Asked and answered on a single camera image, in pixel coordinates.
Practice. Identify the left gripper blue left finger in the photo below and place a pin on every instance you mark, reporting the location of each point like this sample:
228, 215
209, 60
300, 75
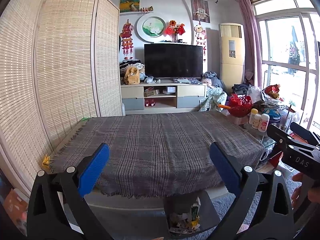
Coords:
90, 169

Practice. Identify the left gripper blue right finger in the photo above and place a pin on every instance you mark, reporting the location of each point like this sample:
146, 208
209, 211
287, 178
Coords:
228, 168

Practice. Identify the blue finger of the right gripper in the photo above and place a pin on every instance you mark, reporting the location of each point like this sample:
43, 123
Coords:
280, 136
311, 138

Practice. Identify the yellow snack bag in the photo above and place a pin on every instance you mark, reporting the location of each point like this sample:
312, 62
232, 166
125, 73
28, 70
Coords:
192, 224

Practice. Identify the green white carton box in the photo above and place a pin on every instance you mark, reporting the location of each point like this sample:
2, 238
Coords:
195, 208

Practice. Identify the grey trash bin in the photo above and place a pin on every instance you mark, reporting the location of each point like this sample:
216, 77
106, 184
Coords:
178, 208

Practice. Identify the right human hand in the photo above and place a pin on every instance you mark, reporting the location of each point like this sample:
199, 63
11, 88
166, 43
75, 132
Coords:
308, 189

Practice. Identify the pink label white bottle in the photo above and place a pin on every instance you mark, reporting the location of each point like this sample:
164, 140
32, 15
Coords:
263, 123

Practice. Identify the small red box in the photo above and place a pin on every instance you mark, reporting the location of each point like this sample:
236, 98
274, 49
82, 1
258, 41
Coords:
274, 161

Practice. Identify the white cream middle bottle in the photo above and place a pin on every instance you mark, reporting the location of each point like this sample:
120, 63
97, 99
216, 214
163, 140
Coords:
256, 121

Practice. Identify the yellow cap lotion bottle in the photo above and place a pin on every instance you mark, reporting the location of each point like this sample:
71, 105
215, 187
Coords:
252, 115

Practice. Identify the red plastic basket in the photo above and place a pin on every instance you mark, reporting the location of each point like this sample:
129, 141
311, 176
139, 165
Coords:
240, 106

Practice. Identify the orange carrot toy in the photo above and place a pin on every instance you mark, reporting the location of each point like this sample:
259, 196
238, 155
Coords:
224, 106

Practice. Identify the grey plaid tablecloth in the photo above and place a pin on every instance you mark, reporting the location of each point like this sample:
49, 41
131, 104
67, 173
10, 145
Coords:
158, 155

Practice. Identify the pink curtain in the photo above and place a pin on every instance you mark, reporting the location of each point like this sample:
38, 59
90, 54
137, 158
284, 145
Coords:
253, 57

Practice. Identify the beige tv cabinet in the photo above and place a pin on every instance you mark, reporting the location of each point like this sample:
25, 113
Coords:
164, 97

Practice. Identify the brown plush toy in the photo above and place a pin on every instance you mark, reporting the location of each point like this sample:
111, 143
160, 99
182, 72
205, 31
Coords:
132, 76

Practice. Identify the cream standing air conditioner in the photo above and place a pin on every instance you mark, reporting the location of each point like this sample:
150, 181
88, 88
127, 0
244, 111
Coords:
232, 58

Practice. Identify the bamboo folding screen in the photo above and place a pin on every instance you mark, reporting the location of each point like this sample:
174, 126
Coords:
59, 64

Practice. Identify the black flat television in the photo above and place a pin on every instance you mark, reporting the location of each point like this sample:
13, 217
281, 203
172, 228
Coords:
173, 60

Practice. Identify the red hanging festival ornament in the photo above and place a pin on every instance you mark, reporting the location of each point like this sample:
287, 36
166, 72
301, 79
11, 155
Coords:
127, 40

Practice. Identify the round green wall picture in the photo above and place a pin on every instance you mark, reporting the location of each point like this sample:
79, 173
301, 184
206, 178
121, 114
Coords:
150, 28

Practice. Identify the landscape painting on wall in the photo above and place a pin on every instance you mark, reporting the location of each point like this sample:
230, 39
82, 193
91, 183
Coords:
129, 6

